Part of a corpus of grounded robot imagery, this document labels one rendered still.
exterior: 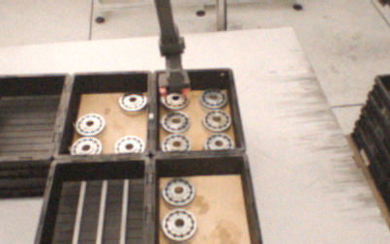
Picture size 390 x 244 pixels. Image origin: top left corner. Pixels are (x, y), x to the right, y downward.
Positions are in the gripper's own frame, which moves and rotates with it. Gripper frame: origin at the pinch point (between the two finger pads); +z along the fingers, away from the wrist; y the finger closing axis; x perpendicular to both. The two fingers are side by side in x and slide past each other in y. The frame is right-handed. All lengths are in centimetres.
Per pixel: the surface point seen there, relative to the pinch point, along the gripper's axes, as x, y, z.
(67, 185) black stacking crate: -29.7, -39.0, 4.5
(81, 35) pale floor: 168, -51, 87
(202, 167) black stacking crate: -33.5, 4.1, -0.3
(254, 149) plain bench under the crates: -16.3, 28.0, 16.9
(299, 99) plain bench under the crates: 7, 55, 17
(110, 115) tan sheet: -1.6, -24.0, 4.3
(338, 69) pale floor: 96, 131, 86
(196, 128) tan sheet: -13.1, 6.1, 4.0
